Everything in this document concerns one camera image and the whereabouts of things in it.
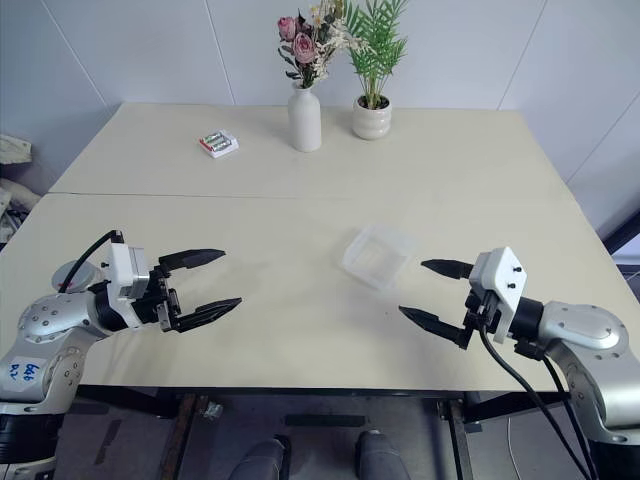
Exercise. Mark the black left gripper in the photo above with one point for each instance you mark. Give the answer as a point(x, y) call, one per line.
point(159, 306)

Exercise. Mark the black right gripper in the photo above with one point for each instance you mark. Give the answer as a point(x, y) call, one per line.
point(481, 310)

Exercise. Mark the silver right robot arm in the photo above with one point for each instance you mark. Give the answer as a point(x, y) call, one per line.
point(585, 330)

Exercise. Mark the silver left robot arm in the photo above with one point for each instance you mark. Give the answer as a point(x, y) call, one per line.
point(47, 330)

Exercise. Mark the clear plastic container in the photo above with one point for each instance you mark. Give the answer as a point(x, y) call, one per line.
point(377, 257)

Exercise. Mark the small crumpled wrapper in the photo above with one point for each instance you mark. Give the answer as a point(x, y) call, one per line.
point(212, 411)

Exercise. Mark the white battery pack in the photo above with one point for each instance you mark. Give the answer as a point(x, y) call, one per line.
point(219, 144)

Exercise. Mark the black flat floor bar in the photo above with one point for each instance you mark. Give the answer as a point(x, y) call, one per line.
point(325, 420)

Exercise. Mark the dark rounded shape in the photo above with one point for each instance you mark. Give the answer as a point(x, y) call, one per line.
point(262, 460)
point(382, 457)

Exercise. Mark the white ribbed plant pot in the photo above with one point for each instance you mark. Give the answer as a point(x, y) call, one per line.
point(371, 122)

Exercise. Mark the white ceramic vase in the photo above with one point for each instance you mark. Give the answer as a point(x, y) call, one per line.
point(305, 120)

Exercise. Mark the dark furniture piece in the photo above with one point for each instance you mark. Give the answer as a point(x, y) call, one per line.
point(625, 230)

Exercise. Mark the white handwritten label sticker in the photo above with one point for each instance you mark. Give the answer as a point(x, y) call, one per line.
point(22, 374)

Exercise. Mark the pile of white bags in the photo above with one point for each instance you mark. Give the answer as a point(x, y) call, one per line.
point(15, 150)

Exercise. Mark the green fern plant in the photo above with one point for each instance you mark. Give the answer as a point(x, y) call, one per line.
point(375, 45)

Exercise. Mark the dried flower bouquet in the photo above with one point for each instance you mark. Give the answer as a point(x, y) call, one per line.
point(305, 45)

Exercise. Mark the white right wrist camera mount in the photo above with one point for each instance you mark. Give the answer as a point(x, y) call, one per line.
point(502, 290)

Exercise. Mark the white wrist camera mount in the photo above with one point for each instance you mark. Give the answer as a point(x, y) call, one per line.
point(502, 290)
point(124, 272)

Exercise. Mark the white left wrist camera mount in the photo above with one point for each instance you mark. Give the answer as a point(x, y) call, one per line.
point(124, 272)

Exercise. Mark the black metal table frame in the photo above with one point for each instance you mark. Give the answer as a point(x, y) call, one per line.
point(460, 440)

